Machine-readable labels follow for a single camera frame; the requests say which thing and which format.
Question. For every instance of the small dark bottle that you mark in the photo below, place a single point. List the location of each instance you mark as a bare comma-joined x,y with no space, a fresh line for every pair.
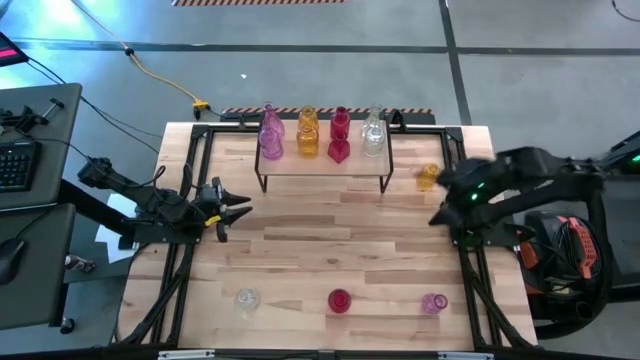
80,263

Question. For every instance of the black clamp tool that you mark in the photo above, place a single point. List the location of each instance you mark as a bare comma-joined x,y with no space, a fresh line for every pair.
22,120

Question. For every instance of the pale purple ribbed vase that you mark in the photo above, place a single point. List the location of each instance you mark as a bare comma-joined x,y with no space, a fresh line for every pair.
432,303

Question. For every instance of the wooden shelf with black frame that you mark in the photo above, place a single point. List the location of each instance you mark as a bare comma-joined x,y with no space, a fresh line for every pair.
325,167

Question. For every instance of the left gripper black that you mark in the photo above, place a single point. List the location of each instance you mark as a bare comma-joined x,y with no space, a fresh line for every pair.
210,205

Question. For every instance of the yellow embossed glass vase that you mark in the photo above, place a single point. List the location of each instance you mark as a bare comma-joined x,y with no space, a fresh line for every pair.
307,143

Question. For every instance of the short clear ribbed vase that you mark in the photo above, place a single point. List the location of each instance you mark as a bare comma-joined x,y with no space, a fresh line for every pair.
374,142

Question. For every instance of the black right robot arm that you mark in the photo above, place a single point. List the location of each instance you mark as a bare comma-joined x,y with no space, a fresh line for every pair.
550,172

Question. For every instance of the silver metal bracket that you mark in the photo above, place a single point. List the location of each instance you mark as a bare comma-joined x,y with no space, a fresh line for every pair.
465,356
185,355

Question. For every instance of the white paper sheet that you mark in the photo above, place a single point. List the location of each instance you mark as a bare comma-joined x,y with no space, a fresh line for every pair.
112,250

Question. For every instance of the black backlit keyboard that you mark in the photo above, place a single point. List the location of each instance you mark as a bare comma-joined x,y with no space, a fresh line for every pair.
20,167

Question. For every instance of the tall clear glass vase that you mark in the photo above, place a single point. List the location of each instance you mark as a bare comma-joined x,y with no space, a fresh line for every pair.
373,117

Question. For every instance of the black computer mouse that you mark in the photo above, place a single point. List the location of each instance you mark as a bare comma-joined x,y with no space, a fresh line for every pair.
10,260

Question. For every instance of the grey side desk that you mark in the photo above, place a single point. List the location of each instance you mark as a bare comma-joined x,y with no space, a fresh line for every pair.
55,150
40,280

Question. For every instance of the black aluminium table frame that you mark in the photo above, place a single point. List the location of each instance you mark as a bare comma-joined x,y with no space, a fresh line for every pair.
199,132

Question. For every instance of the pear-shaped red glass vase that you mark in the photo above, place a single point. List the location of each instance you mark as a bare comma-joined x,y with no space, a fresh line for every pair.
339,301

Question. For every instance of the black diagonal support beam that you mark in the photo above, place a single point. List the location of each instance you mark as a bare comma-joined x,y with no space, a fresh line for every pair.
90,205

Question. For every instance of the black caster wheel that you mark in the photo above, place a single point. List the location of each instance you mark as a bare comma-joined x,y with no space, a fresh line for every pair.
67,326

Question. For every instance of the computer monitor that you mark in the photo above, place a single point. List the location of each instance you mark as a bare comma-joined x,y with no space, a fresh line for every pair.
10,52

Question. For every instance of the purple bulbous glass vase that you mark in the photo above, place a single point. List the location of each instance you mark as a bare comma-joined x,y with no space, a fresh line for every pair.
270,146

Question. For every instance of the red ribbed bottle vase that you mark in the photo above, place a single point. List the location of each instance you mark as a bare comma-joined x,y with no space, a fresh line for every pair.
340,122

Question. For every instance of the small amber bottle vase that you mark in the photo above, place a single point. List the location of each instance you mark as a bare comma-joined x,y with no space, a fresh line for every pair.
426,177

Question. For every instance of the black equipment with green light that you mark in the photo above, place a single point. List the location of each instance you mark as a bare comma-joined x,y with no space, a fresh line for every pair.
625,150

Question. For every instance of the red and black tool bag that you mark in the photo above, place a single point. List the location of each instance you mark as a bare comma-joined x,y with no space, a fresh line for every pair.
580,245

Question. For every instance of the hazard striped black mat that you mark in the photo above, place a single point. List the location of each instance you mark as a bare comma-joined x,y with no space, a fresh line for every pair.
415,117

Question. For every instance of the clear bulbous glass vase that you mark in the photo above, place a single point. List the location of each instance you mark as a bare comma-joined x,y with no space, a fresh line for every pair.
247,299

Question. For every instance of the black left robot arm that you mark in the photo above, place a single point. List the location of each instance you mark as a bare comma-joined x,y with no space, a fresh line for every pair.
125,185

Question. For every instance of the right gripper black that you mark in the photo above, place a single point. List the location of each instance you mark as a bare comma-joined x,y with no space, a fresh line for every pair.
465,192

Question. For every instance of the red ribbed bell-shaped vase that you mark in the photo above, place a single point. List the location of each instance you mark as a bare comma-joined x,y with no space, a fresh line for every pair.
339,151

